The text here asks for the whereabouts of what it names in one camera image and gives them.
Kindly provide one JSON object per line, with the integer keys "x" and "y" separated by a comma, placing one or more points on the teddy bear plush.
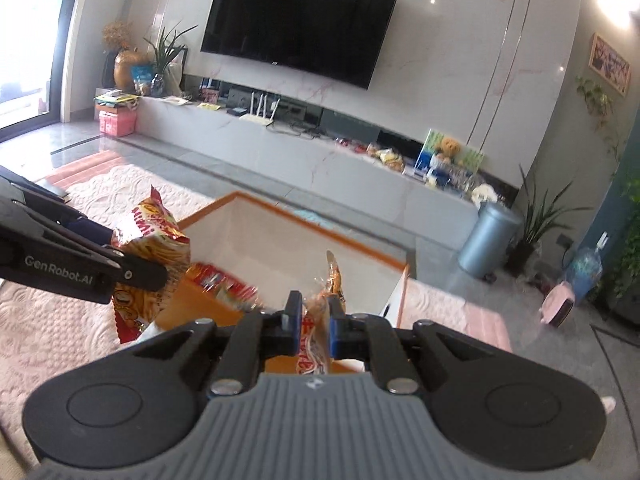
{"x": 447, "y": 149}

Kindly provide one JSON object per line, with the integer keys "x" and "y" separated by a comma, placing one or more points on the hanging ivy plant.
{"x": 621, "y": 203}

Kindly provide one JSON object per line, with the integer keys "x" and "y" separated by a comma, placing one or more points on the white marble tv cabinet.
{"x": 323, "y": 168}

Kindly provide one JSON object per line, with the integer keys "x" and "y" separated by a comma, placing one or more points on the framed wall picture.
{"x": 609, "y": 64}

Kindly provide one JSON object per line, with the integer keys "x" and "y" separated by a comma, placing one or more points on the brown ceramic vase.
{"x": 124, "y": 64}

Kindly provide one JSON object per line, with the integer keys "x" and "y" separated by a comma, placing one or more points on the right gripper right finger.
{"x": 372, "y": 341}

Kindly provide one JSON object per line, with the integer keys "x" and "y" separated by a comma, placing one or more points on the pink storage crate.
{"x": 117, "y": 123}

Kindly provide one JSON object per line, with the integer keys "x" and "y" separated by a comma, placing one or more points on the white wifi router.
{"x": 262, "y": 110}

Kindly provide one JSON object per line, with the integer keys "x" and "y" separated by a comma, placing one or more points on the orange cardboard box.
{"x": 275, "y": 251}

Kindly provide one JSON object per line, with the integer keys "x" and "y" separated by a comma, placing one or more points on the red yellow chips bag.
{"x": 161, "y": 253}

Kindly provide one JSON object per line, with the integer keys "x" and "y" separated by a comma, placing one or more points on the small potted green plant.
{"x": 168, "y": 55}

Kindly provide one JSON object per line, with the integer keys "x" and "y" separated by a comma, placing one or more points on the clear bread snack bag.
{"x": 314, "y": 347}

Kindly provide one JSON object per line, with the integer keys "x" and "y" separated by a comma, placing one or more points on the black wall television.
{"x": 338, "y": 39}

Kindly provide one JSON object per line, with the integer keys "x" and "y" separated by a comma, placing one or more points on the pink small heater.
{"x": 557, "y": 305}

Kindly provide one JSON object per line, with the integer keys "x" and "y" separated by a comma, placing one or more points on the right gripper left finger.
{"x": 255, "y": 339}

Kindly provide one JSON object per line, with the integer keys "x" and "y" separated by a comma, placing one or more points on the tall potted plant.
{"x": 541, "y": 216}

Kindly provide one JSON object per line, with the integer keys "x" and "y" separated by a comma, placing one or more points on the grey metal trash bin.
{"x": 484, "y": 250}

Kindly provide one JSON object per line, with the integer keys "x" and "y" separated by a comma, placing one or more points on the blue water jug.
{"x": 586, "y": 268}

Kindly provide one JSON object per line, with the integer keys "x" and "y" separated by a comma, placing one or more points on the yellow snacks on cabinet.
{"x": 387, "y": 157}

